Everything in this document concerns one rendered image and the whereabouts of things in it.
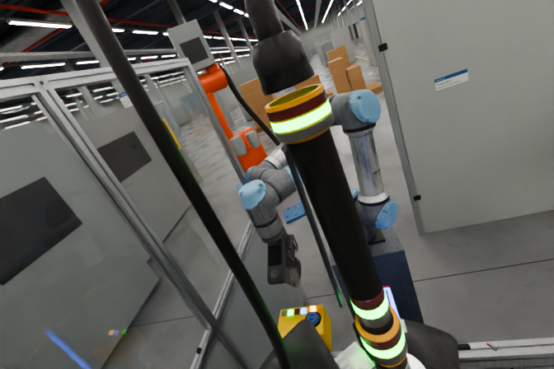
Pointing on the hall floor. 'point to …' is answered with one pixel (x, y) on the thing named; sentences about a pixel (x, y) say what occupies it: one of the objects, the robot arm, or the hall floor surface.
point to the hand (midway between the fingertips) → (295, 286)
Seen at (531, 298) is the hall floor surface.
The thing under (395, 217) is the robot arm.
